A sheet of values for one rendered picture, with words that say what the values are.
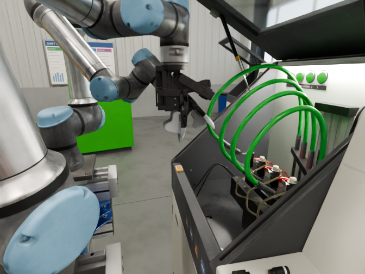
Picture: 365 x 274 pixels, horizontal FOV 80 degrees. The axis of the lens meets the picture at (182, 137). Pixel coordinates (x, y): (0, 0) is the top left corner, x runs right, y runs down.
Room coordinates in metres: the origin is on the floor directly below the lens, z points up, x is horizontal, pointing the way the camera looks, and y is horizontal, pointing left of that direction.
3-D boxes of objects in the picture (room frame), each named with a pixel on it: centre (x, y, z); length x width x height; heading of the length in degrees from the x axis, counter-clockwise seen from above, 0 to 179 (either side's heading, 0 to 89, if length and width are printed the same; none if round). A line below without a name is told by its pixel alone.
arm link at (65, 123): (0.80, 0.47, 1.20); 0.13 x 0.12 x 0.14; 158
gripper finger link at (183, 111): (0.59, 0.00, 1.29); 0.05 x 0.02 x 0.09; 11
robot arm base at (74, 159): (0.79, 0.47, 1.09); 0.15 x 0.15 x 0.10
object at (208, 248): (0.74, -0.03, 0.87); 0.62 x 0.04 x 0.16; 11
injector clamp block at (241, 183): (0.66, -0.28, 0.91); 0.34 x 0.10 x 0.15; 11
